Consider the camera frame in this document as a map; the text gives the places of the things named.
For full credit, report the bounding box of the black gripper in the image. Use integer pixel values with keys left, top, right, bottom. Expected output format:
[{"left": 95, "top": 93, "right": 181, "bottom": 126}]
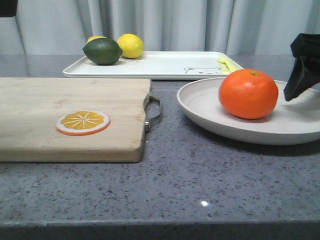
[{"left": 283, "top": 33, "right": 320, "bottom": 102}]

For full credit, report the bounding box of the white round plate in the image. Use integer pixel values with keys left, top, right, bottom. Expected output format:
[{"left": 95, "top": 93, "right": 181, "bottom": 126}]
[{"left": 177, "top": 77, "right": 320, "bottom": 146}]

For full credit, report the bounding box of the orange fruit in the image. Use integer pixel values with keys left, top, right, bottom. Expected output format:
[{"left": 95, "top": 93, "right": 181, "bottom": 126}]
[{"left": 218, "top": 68, "right": 279, "bottom": 120}]

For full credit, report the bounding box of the white rectangular tray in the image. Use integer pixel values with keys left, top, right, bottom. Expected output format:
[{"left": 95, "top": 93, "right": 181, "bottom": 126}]
[{"left": 63, "top": 51, "right": 228, "bottom": 80}]

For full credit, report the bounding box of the yellow plastic fork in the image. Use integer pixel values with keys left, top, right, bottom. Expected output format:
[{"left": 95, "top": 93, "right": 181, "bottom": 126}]
[{"left": 217, "top": 54, "right": 243, "bottom": 75}]

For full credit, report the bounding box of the yellow lemon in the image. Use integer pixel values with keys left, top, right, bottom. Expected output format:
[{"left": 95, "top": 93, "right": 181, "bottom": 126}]
[
  {"left": 117, "top": 33, "right": 144, "bottom": 59},
  {"left": 86, "top": 35, "right": 106, "bottom": 43}
]

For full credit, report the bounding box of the green lime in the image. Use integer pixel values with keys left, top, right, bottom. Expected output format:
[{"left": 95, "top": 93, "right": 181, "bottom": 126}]
[{"left": 82, "top": 37, "right": 123, "bottom": 65}]

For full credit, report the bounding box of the rear yellow lemon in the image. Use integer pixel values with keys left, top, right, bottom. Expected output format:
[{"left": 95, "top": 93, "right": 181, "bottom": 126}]
[{"left": 86, "top": 35, "right": 106, "bottom": 43}]

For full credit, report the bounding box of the orange slice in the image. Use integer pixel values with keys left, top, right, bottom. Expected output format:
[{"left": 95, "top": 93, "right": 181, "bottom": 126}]
[{"left": 55, "top": 110, "right": 111, "bottom": 136}]

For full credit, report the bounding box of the grey curtain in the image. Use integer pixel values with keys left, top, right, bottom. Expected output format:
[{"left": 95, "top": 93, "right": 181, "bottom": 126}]
[{"left": 0, "top": 0, "right": 320, "bottom": 57}]

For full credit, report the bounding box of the wooden cutting board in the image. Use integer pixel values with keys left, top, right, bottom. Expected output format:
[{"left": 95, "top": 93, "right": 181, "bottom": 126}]
[{"left": 0, "top": 77, "right": 151, "bottom": 163}]

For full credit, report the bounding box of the metal cutting board handle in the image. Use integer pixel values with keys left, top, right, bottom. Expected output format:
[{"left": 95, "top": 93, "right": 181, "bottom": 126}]
[{"left": 144, "top": 95, "right": 162, "bottom": 133}]

